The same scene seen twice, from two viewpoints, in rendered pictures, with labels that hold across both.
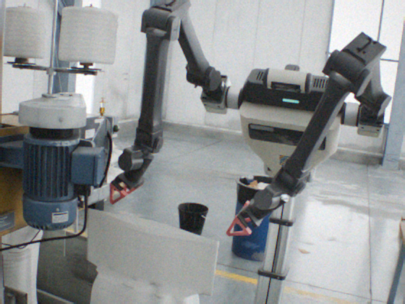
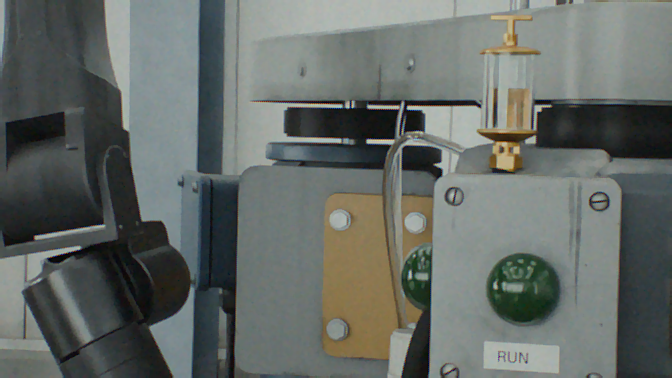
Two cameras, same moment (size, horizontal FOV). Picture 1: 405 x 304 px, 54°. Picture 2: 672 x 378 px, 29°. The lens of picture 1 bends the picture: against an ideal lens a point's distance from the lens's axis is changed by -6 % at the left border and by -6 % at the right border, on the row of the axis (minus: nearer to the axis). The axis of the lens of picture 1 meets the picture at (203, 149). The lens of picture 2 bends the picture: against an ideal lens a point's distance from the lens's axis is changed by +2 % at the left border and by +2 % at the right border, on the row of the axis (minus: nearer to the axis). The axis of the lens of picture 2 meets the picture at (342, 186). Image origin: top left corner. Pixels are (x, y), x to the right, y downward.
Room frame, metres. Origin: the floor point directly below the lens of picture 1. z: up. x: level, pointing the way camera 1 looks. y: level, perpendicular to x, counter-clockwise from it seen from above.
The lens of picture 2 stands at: (2.14, 0.21, 1.35)
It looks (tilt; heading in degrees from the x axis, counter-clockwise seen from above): 3 degrees down; 170
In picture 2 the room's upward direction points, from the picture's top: 1 degrees clockwise
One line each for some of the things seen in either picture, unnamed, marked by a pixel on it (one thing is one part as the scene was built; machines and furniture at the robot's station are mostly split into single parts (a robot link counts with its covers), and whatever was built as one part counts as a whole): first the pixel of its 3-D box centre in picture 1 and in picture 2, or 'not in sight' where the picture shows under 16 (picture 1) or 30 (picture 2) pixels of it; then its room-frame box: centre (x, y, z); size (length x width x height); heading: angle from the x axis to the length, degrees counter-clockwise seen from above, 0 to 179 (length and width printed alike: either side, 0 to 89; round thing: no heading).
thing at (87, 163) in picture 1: (88, 169); (230, 243); (1.09, 0.30, 1.25); 0.10 x 0.08 x 0.12; 5
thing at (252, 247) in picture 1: (258, 218); not in sight; (3.52, -0.54, 0.32); 0.51 x 0.48 x 0.65; 160
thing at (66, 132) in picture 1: (52, 129); (354, 126); (1.08, 0.41, 1.35); 0.12 x 0.12 x 0.04
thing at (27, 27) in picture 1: (23, 32); not in sight; (1.31, 0.61, 1.61); 0.15 x 0.14 x 0.17; 70
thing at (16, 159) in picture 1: (19, 153); not in sight; (1.07, 0.50, 1.27); 0.12 x 0.09 x 0.09; 160
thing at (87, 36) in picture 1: (88, 36); not in sight; (1.22, 0.37, 1.61); 0.17 x 0.17 x 0.17
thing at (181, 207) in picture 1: (192, 220); not in sight; (3.84, 0.04, 0.13); 0.30 x 0.30 x 0.26
